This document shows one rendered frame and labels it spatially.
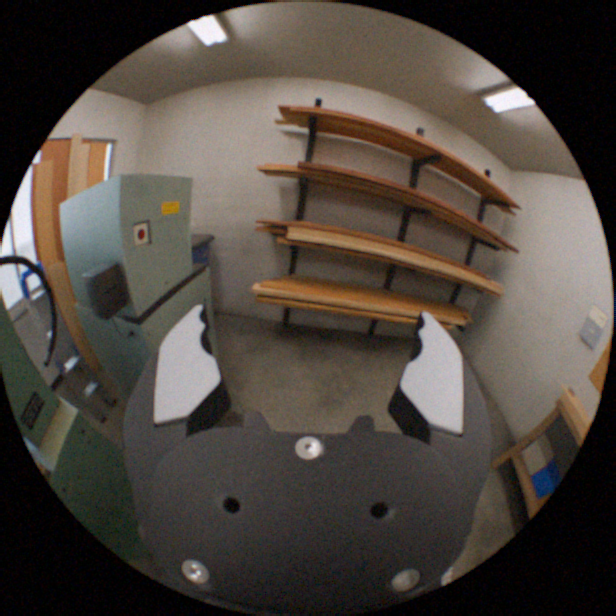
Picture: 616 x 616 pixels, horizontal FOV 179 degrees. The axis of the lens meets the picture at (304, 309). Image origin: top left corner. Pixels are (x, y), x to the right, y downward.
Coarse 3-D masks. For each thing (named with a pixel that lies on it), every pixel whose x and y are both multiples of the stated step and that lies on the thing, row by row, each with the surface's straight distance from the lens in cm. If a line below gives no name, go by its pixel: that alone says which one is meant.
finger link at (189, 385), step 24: (192, 312) 12; (168, 336) 10; (192, 336) 10; (168, 360) 9; (192, 360) 8; (168, 384) 8; (192, 384) 7; (216, 384) 7; (168, 408) 7; (192, 408) 7; (216, 408) 7
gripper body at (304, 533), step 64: (192, 448) 6; (256, 448) 5; (320, 448) 5; (384, 448) 5; (192, 512) 5; (256, 512) 5; (320, 512) 5; (384, 512) 5; (448, 512) 6; (192, 576) 6; (256, 576) 5; (320, 576) 5; (384, 576) 5
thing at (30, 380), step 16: (0, 288) 76; (0, 304) 75; (0, 320) 76; (0, 336) 76; (16, 336) 78; (0, 352) 77; (16, 352) 78; (16, 368) 79; (32, 368) 81; (16, 384) 80; (32, 384) 82; (16, 400) 81; (48, 400) 86; (16, 416) 83; (48, 416) 88; (32, 432) 86
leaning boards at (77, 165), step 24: (48, 144) 233; (72, 144) 237; (96, 144) 248; (48, 168) 221; (72, 168) 231; (96, 168) 242; (48, 192) 216; (72, 192) 226; (48, 216) 212; (48, 240) 210; (48, 264) 209; (72, 312) 207; (72, 336) 206; (96, 360) 228
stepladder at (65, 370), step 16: (32, 272) 145; (32, 304) 148; (48, 304) 153; (32, 320) 151; (48, 336) 154; (64, 336) 158; (80, 352) 164; (64, 368) 160; (96, 384) 171; (112, 400) 186; (96, 416) 180
